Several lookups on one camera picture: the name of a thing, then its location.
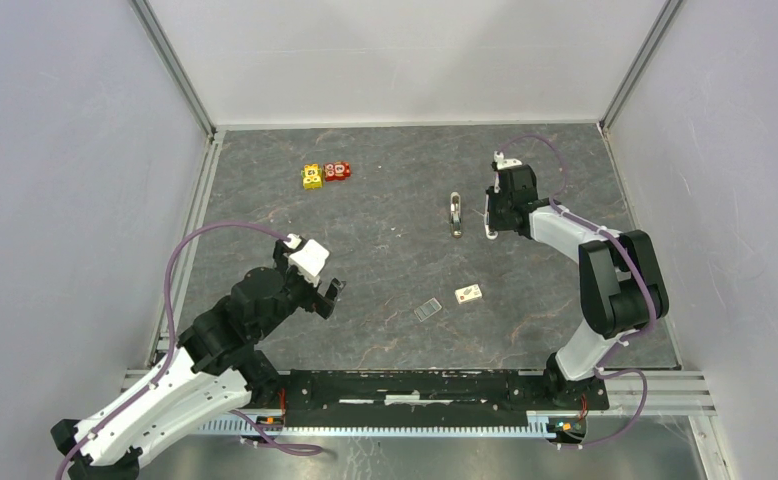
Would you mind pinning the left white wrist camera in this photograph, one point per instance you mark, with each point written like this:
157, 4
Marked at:
308, 256

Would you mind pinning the yellow toy block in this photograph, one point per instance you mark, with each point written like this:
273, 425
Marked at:
312, 177

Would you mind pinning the red toy block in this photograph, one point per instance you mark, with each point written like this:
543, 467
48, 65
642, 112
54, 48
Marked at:
336, 171

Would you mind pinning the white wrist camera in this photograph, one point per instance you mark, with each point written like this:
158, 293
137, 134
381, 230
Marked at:
308, 256
501, 162

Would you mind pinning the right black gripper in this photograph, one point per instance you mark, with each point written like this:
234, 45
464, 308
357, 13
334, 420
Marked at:
495, 222

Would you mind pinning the brown white stapler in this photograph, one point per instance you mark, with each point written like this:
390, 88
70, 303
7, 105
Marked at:
455, 215

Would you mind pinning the white staple box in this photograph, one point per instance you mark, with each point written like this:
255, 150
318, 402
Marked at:
468, 294

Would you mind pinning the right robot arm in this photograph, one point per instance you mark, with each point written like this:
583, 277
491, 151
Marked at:
621, 288

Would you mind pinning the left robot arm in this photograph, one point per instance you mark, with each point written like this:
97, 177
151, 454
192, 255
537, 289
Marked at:
215, 367

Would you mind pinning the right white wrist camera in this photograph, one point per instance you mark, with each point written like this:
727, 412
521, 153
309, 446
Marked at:
501, 162

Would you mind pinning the grey staple tray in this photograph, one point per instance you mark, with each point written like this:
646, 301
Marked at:
427, 310

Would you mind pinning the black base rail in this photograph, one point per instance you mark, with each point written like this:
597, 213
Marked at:
435, 399

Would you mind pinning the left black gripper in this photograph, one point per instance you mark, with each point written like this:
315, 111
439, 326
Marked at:
324, 304

